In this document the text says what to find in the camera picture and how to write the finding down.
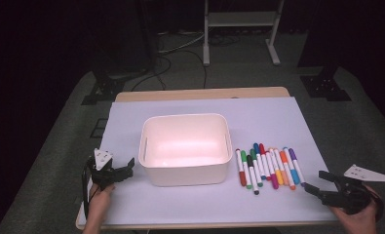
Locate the black square floor frame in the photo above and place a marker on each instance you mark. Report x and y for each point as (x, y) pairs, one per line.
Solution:
(99, 128)

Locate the person's left hand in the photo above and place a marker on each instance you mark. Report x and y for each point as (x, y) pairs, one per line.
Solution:
(98, 198)

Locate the person's right hand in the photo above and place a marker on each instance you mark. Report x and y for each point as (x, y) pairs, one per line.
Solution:
(359, 224)

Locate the group of coloured markers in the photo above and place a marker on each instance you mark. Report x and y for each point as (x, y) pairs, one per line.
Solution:
(274, 183)

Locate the dark green marker pen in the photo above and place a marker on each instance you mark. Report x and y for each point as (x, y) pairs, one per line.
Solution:
(253, 153)

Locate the purple marker pen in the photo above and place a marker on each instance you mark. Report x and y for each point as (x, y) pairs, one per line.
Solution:
(292, 153)

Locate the white metal stand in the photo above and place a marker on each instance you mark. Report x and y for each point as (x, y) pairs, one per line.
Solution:
(242, 19)

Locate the orange marker pen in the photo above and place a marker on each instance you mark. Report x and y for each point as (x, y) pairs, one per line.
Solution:
(283, 156)

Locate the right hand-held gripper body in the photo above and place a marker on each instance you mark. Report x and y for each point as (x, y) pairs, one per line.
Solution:
(354, 198)

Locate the white plastic storage bin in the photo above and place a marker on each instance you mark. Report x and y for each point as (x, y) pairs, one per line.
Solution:
(185, 143)

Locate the blue marker pen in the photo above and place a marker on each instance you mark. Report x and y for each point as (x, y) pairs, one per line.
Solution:
(256, 148)

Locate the black marker pen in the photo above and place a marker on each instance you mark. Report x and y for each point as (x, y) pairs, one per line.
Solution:
(250, 161)

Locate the black stand base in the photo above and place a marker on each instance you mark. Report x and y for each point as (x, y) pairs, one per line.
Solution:
(323, 87)
(105, 89)

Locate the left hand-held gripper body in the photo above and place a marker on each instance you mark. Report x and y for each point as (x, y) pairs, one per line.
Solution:
(103, 175)

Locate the red marker pen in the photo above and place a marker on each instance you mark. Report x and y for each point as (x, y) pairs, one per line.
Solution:
(242, 178)

